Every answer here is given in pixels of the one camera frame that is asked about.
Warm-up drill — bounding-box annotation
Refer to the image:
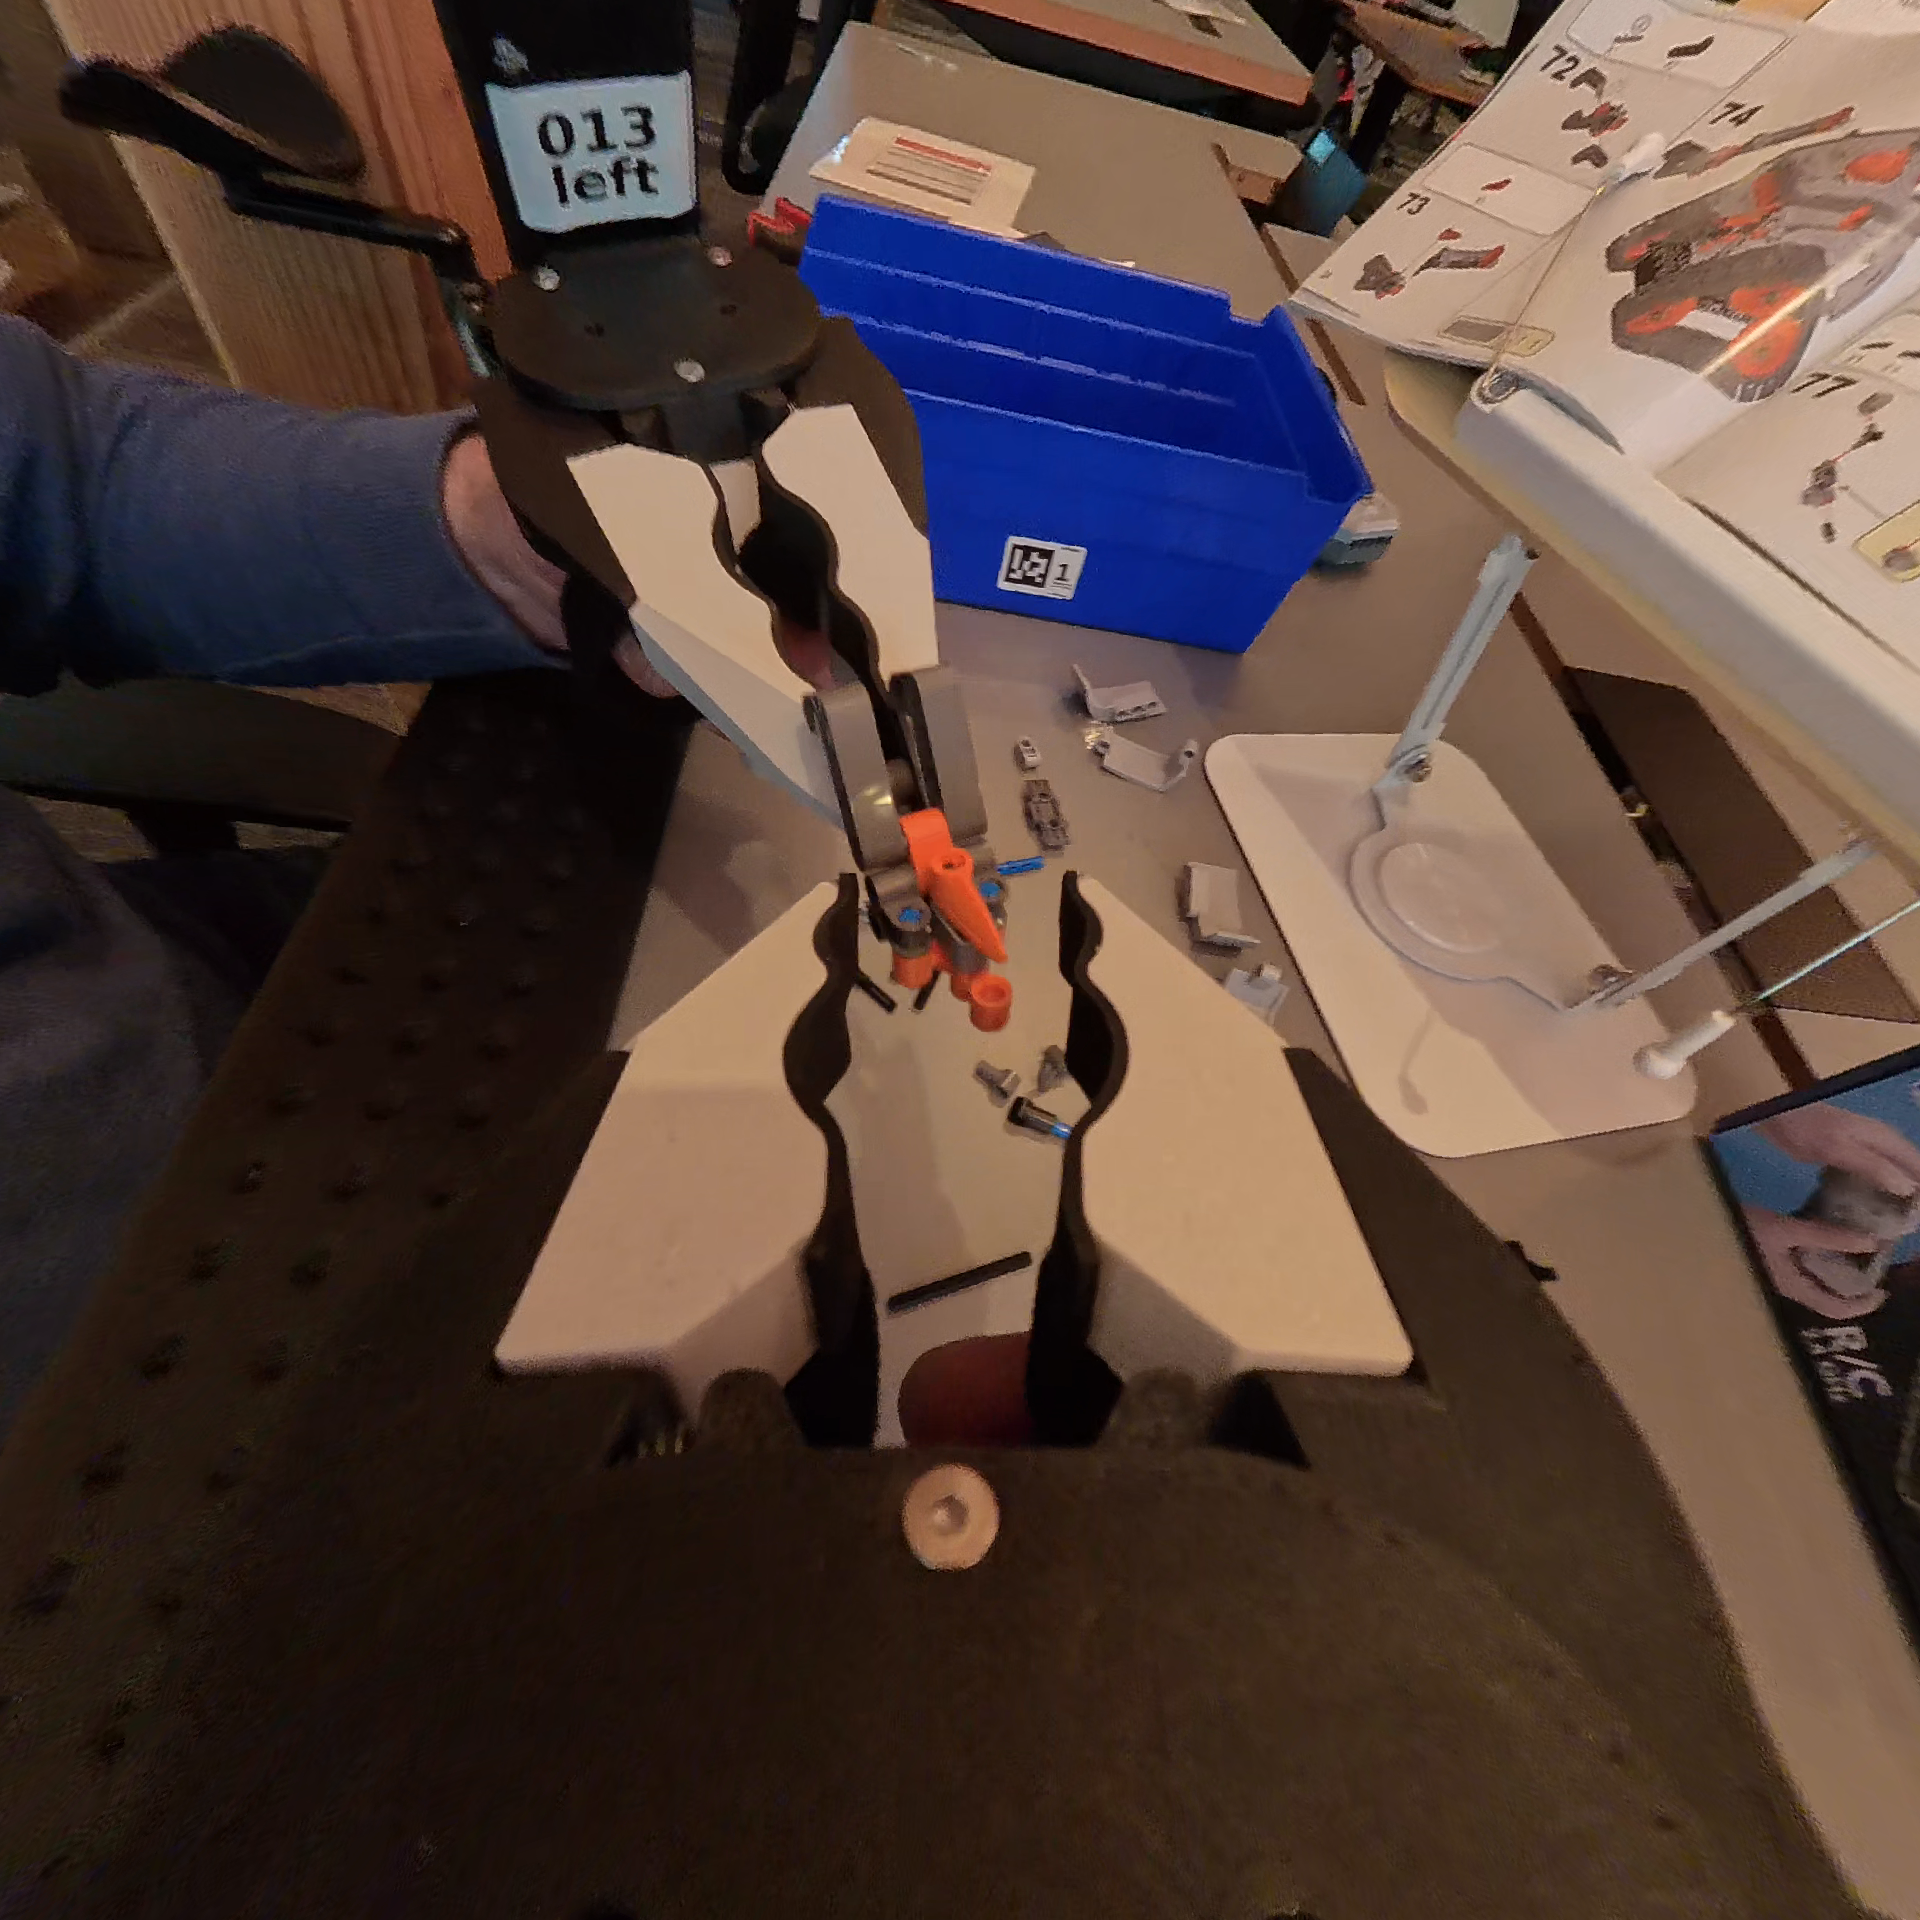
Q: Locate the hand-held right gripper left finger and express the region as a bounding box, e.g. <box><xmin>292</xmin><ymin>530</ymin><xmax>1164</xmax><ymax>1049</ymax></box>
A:
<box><xmin>491</xmin><ymin>877</ymin><xmax>883</xmax><ymax>1400</ymax></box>

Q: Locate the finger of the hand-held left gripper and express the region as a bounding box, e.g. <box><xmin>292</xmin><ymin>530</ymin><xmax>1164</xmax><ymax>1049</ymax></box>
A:
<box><xmin>566</xmin><ymin>454</ymin><xmax>840</xmax><ymax>824</ymax></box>
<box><xmin>760</xmin><ymin>405</ymin><xmax>945</xmax><ymax>680</ymax></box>

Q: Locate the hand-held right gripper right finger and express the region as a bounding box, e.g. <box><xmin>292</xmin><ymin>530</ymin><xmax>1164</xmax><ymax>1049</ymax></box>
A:
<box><xmin>1030</xmin><ymin>872</ymin><xmax>1417</xmax><ymax>1400</ymax></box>

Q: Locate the blue plastic storage bin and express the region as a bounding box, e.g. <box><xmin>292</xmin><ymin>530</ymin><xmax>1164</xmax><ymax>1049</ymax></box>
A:
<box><xmin>796</xmin><ymin>191</ymin><xmax>1376</xmax><ymax>655</ymax></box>

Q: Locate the long black axle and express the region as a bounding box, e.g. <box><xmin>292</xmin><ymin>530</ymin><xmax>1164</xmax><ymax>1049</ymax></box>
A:
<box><xmin>883</xmin><ymin>1249</ymin><xmax>1036</xmax><ymax>1318</ymax></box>

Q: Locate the orange grey brick assembly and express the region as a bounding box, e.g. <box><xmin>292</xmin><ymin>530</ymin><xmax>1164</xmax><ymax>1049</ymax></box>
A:
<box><xmin>802</xmin><ymin>667</ymin><xmax>1010</xmax><ymax>1038</ymax></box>

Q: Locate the instruction booklet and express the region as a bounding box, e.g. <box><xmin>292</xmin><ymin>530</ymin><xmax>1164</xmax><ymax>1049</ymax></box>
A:
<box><xmin>1286</xmin><ymin>0</ymin><xmax>1920</xmax><ymax>663</ymax></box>

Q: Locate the person's left forearm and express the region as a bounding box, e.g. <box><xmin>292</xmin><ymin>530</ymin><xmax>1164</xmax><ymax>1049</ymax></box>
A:
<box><xmin>0</xmin><ymin>314</ymin><xmax>505</xmax><ymax>695</ymax></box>

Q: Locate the person's left hand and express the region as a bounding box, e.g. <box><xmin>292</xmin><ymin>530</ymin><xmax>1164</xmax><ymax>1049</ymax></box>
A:
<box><xmin>440</xmin><ymin>427</ymin><xmax>693</xmax><ymax>699</ymax></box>

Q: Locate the person's right hand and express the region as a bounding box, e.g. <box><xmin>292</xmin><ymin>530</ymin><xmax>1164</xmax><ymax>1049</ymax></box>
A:
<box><xmin>900</xmin><ymin>1333</ymin><xmax>1037</xmax><ymax>1448</ymax></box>

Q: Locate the wooden pillar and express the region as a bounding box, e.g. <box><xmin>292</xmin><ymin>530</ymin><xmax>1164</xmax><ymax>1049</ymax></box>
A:
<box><xmin>46</xmin><ymin>0</ymin><xmax>514</xmax><ymax>414</ymax></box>

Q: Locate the white book stand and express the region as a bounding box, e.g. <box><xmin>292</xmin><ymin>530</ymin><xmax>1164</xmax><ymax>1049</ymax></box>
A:
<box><xmin>1203</xmin><ymin>352</ymin><xmax>1920</xmax><ymax>1161</ymax></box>

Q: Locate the paper with red bar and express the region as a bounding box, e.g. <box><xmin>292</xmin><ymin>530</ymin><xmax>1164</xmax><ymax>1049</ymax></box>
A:
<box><xmin>809</xmin><ymin>114</ymin><xmax>1040</xmax><ymax>235</ymax></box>

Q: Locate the black dimpled foam mat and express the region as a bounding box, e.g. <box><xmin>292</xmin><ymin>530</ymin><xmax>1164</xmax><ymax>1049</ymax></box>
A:
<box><xmin>0</xmin><ymin>673</ymin><xmax>694</xmax><ymax>1920</ymax></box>

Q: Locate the grey office table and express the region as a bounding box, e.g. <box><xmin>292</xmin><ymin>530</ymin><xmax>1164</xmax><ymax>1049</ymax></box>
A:
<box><xmin>762</xmin><ymin>19</ymin><xmax>1308</xmax><ymax>249</ymax></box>

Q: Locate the wood-edged office table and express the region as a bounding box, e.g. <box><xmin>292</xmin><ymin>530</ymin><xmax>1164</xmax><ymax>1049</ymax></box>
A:
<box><xmin>931</xmin><ymin>0</ymin><xmax>1321</xmax><ymax>110</ymax></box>

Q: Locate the teal cube object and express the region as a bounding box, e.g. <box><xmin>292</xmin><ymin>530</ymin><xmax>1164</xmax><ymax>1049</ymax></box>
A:
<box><xmin>1297</xmin><ymin>126</ymin><xmax>1369</xmax><ymax>237</ymax></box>

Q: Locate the toy vehicle product box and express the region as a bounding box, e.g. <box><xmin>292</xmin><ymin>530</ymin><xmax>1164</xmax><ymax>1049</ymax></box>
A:
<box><xmin>1708</xmin><ymin>1043</ymin><xmax>1920</xmax><ymax>1629</ymax></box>

